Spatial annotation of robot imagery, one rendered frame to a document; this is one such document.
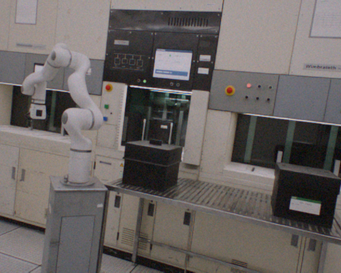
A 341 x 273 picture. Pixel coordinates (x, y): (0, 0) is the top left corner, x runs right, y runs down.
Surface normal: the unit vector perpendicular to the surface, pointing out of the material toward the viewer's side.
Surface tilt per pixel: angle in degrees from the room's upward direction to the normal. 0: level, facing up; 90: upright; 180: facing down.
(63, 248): 90
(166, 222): 90
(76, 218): 90
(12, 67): 90
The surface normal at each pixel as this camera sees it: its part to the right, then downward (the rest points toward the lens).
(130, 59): -0.33, 0.05
